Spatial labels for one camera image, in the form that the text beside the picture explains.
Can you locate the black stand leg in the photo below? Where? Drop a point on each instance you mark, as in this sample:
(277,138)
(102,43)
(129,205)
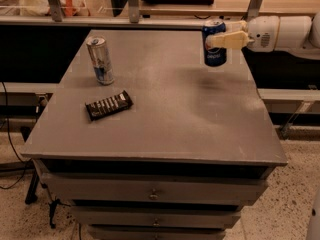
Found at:
(31,196)

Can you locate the silver red bull can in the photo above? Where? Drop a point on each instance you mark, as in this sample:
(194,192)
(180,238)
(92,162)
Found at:
(100,58)

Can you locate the dark chocolate bar wrapper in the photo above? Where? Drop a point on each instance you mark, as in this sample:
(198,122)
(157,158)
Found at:
(109,106)

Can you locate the bottom grey drawer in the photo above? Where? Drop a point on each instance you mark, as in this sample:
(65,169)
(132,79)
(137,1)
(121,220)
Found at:
(136,233)

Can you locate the orange white plastic bag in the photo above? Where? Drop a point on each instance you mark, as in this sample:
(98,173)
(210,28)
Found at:
(46,7)

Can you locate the grey drawer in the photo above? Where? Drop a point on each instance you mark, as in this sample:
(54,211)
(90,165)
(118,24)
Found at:
(136,233)
(155,217)
(215,191)

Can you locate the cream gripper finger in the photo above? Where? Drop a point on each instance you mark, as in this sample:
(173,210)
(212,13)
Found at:
(234,26)
(228,40)

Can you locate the blue pepsi can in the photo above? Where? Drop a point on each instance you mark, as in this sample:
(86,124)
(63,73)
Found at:
(213,56)

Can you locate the grey drawer cabinet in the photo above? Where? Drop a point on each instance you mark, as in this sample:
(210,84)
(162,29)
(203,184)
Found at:
(187,122)

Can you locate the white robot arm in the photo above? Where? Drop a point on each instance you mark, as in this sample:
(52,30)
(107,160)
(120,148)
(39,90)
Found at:
(289,210)

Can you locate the metal railing frame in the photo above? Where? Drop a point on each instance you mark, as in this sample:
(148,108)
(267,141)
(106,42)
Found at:
(136,13)

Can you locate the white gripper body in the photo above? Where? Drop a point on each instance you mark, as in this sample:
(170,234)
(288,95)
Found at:
(262,33)

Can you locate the middle grey drawer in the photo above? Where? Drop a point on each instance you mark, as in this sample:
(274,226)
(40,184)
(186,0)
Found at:
(155,217)

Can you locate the top grey drawer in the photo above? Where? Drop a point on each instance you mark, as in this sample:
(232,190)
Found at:
(215,191)

